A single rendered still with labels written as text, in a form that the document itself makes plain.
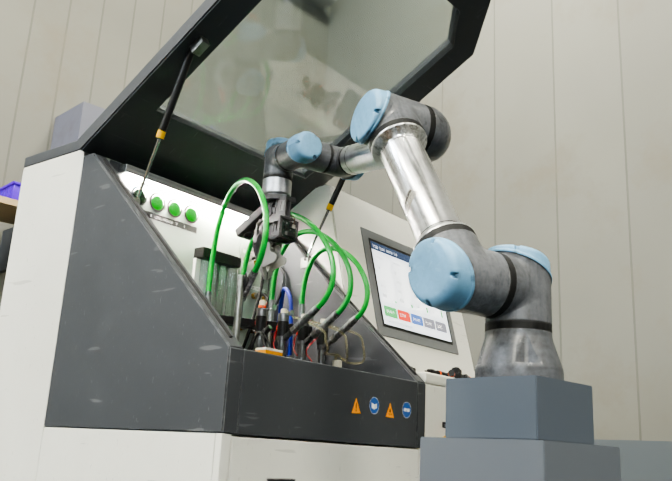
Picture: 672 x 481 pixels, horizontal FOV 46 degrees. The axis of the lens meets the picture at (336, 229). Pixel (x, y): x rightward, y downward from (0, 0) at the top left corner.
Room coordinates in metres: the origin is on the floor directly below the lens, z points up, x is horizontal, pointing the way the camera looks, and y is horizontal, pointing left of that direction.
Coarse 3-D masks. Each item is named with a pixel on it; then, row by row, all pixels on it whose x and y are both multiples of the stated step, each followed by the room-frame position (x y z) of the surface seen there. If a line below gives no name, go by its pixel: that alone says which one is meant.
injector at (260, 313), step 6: (258, 312) 1.92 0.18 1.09; (264, 312) 1.92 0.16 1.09; (258, 318) 1.92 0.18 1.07; (264, 318) 1.92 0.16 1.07; (258, 324) 1.92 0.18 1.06; (264, 324) 1.93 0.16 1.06; (258, 330) 1.92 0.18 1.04; (264, 330) 1.92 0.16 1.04; (270, 330) 1.92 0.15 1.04; (258, 336) 1.93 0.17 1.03; (258, 342) 1.93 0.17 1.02
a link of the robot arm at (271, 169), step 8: (272, 144) 1.89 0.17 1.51; (272, 152) 1.87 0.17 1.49; (272, 160) 1.88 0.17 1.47; (264, 168) 1.91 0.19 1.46; (272, 168) 1.89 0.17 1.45; (280, 168) 1.88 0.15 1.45; (264, 176) 1.90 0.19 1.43; (272, 176) 1.89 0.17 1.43; (280, 176) 1.88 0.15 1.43; (288, 176) 1.90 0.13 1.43
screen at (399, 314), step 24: (384, 240) 2.45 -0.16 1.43; (384, 264) 2.42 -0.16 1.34; (408, 264) 2.54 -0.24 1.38; (384, 288) 2.38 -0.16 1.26; (408, 288) 2.50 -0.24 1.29; (384, 312) 2.35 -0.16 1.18; (408, 312) 2.47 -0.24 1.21; (432, 312) 2.59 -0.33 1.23; (408, 336) 2.44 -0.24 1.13; (432, 336) 2.55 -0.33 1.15
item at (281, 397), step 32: (256, 352) 1.56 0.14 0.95; (256, 384) 1.56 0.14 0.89; (288, 384) 1.63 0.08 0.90; (320, 384) 1.71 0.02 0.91; (352, 384) 1.80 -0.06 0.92; (384, 384) 1.90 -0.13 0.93; (416, 384) 2.01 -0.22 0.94; (256, 416) 1.57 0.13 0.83; (288, 416) 1.64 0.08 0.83; (320, 416) 1.72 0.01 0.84; (352, 416) 1.81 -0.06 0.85; (384, 416) 1.90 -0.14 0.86
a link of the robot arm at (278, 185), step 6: (264, 180) 1.90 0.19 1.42; (270, 180) 1.89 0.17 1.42; (276, 180) 1.88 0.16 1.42; (282, 180) 1.89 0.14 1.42; (288, 180) 1.90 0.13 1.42; (264, 186) 1.90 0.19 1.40; (270, 186) 1.89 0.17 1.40; (276, 186) 1.88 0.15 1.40; (282, 186) 1.89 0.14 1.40; (288, 186) 1.90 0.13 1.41; (264, 192) 1.90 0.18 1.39; (270, 192) 1.89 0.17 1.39; (276, 192) 1.89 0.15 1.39; (282, 192) 1.89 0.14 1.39; (288, 192) 1.90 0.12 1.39
